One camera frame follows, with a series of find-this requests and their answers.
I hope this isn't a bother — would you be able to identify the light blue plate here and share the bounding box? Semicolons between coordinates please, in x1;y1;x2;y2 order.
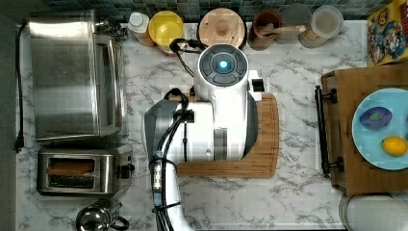
351;88;408;170

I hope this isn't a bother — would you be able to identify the colourful cereal box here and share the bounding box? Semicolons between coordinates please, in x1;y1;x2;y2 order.
367;0;408;66

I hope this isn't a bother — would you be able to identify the shiny metal kettle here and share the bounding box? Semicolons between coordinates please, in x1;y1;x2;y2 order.
75;199;130;231

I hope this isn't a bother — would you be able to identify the stainless steel two-slot toaster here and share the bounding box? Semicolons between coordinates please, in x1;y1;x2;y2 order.
37;145;135;197

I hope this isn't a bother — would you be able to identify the stainless steel toaster oven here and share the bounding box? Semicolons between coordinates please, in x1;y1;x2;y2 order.
28;10;126;142

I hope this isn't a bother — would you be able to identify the yellow toy lemon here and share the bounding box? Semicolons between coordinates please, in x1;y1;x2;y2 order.
382;136;408;156

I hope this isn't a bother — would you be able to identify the brown utensil crock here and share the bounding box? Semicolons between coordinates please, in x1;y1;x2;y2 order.
248;10;282;51

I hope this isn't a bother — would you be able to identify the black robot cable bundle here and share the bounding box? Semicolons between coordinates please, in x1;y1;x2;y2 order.
149;38;206;231

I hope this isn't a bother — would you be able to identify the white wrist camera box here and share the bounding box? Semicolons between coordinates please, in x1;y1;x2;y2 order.
248;70;265;101

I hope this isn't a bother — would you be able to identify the bamboo cutting board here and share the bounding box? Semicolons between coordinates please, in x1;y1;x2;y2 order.
177;94;279;178

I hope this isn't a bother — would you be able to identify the wooden spoon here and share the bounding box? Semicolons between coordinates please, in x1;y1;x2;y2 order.
260;23;306;36

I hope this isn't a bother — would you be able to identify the bread slice in toaster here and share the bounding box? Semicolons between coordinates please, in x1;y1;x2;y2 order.
46;159;94;176

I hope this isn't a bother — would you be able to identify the clear lid glass jar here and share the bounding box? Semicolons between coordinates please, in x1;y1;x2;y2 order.
298;6;344;48

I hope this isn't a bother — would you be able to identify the white cap sauce bottle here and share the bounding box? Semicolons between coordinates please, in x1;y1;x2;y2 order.
128;13;155;47

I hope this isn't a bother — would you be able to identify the black tray handle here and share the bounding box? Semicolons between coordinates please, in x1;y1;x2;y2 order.
315;86;344;178

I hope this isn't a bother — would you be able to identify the grey lid jar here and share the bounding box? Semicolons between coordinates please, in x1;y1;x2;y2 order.
275;3;312;44

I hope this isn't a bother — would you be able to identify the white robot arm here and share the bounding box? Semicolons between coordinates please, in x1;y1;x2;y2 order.
142;44;261;231

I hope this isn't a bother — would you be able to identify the purple toy eggplant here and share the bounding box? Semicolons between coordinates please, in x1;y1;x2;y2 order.
360;107;393;130

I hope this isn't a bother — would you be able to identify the black canister wooden lid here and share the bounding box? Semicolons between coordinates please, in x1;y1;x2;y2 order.
197;8;247;49

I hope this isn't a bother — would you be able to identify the black power cord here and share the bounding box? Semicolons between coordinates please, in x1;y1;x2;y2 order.
13;22;29;154

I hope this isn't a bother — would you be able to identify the wooden serving tray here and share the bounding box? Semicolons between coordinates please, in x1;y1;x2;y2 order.
320;64;408;195

